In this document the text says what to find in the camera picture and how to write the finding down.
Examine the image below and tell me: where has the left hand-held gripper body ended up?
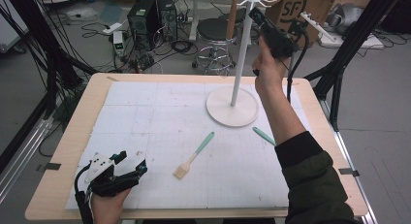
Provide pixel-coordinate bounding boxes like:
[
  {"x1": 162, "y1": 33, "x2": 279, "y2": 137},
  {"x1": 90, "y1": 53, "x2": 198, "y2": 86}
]
[{"x1": 84, "y1": 151, "x2": 141, "y2": 198}]

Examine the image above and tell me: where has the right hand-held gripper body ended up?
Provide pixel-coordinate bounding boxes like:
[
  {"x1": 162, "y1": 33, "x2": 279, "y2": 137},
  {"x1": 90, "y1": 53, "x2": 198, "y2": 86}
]
[{"x1": 260, "y1": 11, "x2": 326, "y2": 59}]

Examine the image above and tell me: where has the wire whisk with wooden handle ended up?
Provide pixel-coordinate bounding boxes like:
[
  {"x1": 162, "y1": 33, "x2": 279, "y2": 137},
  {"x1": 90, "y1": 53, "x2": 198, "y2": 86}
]
[{"x1": 219, "y1": 3, "x2": 240, "y2": 78}]

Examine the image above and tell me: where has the white rack stand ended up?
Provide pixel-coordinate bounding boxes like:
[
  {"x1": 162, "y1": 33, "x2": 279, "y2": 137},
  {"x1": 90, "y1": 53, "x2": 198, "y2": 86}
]
[{"x1": 205, "y1": 0, "x2": 279, "y2": 128}]

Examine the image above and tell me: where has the mint-handled pastry brush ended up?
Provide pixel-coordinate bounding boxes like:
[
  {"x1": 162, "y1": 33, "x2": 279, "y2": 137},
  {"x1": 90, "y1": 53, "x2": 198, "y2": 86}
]
[{"x1": 173, "y1": 131, "x2": 216, "y2": 180}]

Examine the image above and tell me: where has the mint-handled spatula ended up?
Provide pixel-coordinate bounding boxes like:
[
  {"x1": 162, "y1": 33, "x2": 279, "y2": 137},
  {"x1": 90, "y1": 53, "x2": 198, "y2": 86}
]
[{"x1": 251, "y1": 126, "x2": 277, "y2": 147}]

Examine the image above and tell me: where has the person's left hand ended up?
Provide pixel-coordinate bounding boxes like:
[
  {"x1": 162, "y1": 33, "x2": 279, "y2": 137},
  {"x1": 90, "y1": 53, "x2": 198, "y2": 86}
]
[{"x1": 90, "y1": 187, "x2": 132, "y2": 224}]

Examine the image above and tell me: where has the person's right hand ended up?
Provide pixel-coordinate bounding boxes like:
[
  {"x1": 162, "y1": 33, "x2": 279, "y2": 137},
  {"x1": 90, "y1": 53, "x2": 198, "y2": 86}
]
[{"x1": 251, "y1": 34, "x2": 292, "y2": 96}]

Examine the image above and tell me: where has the black round stool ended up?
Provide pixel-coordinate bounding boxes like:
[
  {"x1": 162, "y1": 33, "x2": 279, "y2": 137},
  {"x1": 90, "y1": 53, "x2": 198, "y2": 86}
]
[{"x1": 192, "y1": 17, "x2": 238, "y2": 77}]

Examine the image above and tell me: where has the white grid foam mat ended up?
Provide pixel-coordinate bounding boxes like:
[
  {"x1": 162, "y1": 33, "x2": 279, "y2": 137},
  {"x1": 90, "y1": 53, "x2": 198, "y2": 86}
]
[{"x1": 64, "y1": 80, "x2": 340, "y2": 211}]

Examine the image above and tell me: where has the cardboard box with black logo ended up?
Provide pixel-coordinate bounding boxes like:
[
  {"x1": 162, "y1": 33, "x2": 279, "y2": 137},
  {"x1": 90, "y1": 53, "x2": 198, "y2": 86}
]
[{"x1": 265, "y1": 0, "x2": 337, "y2": 50}]

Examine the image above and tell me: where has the black tape strip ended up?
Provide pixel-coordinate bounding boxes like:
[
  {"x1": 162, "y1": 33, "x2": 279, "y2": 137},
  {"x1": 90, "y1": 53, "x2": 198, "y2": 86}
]
[
  {"x1": 36, "y1": 162, "x2": 62, "y2": 173},
  {"x1": 338, "y1": 167, "x2": 361, "y2": 177}
]

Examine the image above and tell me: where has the grey bag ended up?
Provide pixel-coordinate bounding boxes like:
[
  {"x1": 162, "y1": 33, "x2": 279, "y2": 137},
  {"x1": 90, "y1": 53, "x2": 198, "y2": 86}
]
[{"x1": 326, "y1": 3, "x2": 364, "y2": 28}]

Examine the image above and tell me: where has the white flat board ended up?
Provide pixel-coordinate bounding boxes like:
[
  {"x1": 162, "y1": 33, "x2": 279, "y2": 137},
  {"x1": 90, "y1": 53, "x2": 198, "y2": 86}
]
[{"x1": 318, "y1": 29, "x2": 386, "y2": 50}]

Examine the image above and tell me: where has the black computer tower green label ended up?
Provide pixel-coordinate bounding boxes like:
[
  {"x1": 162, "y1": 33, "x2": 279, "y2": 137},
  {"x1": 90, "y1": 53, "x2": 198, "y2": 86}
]
[{"x1": 126, "y1": 0, "x2": 160, "y2": 52}]

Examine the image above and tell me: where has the white device with green display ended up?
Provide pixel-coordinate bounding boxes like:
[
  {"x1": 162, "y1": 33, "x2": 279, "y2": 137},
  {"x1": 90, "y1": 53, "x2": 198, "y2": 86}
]
[{"x1": 111, "y1": 30, "x2": 125, "y2": 57}]

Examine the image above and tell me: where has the white power strip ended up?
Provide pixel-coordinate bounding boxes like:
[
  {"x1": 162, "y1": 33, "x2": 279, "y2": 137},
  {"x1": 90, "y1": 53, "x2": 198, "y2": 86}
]
[{"x1": 102, "y1": 21, "x2": 124, "y2": 36}]

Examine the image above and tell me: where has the blue-green floor mat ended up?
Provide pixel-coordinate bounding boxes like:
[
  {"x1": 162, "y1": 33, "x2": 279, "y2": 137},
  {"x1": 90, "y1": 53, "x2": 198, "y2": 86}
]
[{"x1": 98, "y1": 4, "x2": 124, "y2": 24}]

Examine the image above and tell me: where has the right hand-held gripper cable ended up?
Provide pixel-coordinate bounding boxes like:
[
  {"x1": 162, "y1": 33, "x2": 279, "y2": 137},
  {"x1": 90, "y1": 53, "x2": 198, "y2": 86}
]
[{"x1": 285, "y1": 21, "x2": 310, "y2": 104}]

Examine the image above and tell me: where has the hand-held gripper cable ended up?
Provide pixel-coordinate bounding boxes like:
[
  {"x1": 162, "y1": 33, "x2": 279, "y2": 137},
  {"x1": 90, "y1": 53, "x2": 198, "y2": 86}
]
[
  {"x1": 285, "y1": 21, "x2": 310, "y2": 104},
  {"x1": 74, "y1": 162, "x2": 95, "y2": 224}
]

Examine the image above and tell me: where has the left hand-held gripper cable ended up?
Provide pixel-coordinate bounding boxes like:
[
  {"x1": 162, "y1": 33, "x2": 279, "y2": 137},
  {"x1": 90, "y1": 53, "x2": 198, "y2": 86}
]
[{"x1": 74, "y1": 162, "x2": 95, "y2": 224}]

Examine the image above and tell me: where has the white desk frame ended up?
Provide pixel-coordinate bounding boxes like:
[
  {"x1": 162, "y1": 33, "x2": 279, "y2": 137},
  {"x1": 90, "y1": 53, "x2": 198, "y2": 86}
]
[{"x1": 188, "y1": 0, "x2": 200, "y2": 42}]

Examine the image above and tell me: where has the aluminium rail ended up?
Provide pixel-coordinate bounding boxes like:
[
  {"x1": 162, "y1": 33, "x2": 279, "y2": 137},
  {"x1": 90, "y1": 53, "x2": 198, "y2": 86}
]
[
  {"x1": 318, "y1": 99, "x2": 379, "y2": 224},
  {"x1": 0, "y1": 115, "x2": 54, "y2": 203}
]

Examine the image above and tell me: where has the black metal stand with cables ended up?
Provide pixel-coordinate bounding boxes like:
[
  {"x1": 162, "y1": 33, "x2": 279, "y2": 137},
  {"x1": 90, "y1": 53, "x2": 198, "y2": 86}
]
[{"x1": 0, "y1": 0, "x2": 98, "y2": 118}]

